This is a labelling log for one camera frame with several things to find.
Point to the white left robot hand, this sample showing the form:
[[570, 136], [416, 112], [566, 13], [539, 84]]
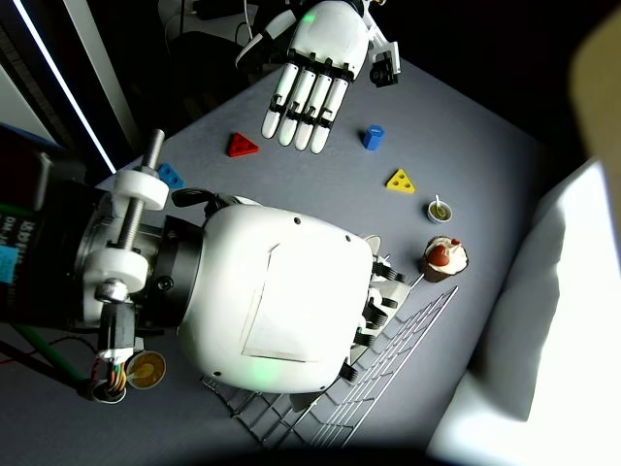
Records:
[[330, 39]]

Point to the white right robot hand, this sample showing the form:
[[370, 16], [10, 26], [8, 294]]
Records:
[[271, 291]]

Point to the blue hexagonal block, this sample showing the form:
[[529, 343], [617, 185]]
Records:
[[372, 140]]

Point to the black chair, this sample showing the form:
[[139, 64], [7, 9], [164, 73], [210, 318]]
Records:
[[204, 58]]

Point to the red triangle block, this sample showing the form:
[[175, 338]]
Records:
[[242, 143]]

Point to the small bowl orange sauce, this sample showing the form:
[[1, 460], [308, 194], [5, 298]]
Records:
[[153, 371]]

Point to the tiny white spoon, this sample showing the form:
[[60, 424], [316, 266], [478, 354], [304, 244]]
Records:
[[437, 200], [143, 374]]

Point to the blue triangle block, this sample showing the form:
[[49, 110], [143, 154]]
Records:
[[170, 171]]

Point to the yellow triangle block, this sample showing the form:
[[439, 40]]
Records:
[[401, 180]]

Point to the toy cupcake with strawberry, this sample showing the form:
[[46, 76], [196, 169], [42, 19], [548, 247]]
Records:
[[439, 272]]

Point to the small bowl green sauce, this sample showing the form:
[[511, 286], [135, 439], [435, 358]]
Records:
[[439, 218]]

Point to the white light strip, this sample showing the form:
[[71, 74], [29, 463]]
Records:
[[63, 82]]

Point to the beige blurred object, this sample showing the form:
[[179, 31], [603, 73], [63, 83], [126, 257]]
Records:
[[601, 73]]

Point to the white backdrop sheet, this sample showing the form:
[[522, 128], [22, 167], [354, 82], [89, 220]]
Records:
[[572, 291]]

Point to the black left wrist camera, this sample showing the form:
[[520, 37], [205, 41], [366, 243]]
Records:
[[385, 73]]

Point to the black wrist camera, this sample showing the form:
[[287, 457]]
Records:
[[385, 73], [119, 325]]

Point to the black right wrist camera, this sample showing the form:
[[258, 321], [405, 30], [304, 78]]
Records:
[[119, 325]]

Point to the white post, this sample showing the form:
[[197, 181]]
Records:
[[97, 48]]

